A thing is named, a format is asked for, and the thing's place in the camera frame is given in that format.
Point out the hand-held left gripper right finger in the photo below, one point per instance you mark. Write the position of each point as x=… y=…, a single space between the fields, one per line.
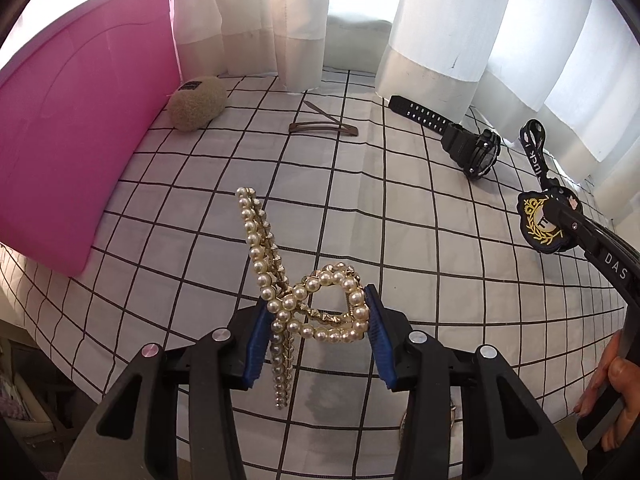
x=382 y=350

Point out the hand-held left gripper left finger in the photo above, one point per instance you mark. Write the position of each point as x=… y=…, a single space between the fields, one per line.
x=254 y=355

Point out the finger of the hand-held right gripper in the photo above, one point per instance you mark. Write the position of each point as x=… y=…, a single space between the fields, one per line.
x=600 y=245

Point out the pearl hair claw clip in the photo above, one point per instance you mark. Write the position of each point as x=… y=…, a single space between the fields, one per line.
x=260 y=265

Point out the black digital watch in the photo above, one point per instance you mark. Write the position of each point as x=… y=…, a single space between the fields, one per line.
x=467 y=142

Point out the brown snap hair clip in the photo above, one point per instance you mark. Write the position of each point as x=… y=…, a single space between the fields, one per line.
x=320 y=128

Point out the fuzzy beige hair clip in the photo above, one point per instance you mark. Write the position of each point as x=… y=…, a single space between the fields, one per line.
x=195 y=105

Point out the pink plastic basin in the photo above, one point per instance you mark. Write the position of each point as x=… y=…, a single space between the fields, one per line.
x=75 y=135

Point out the person's right hand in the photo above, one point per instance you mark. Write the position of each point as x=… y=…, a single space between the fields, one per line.
x=611 y=365

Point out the black checked white tablecloth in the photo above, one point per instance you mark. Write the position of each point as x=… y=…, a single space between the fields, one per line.
x=400 y=210

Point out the white curtain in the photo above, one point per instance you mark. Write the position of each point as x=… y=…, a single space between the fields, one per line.
x=250 y=15
x=440 y=25

